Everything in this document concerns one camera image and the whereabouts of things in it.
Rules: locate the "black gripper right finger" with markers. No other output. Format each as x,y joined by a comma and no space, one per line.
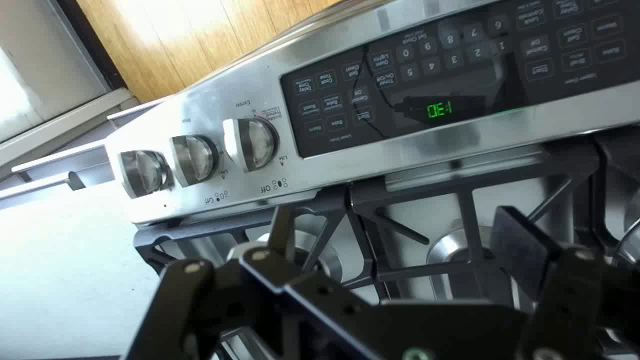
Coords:
566,292

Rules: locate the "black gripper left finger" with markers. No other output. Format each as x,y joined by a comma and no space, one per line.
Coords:
183,301

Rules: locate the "round silver gas burner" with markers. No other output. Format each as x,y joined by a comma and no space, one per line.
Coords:
450,246
312,240

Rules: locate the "silver stove knob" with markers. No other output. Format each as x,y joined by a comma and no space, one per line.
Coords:
253,143
193,161
142,173

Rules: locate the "stainless steel gas stove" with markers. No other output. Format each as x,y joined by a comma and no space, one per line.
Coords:
232,86

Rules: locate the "black oven control panel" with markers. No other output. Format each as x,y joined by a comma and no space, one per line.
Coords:
461,72

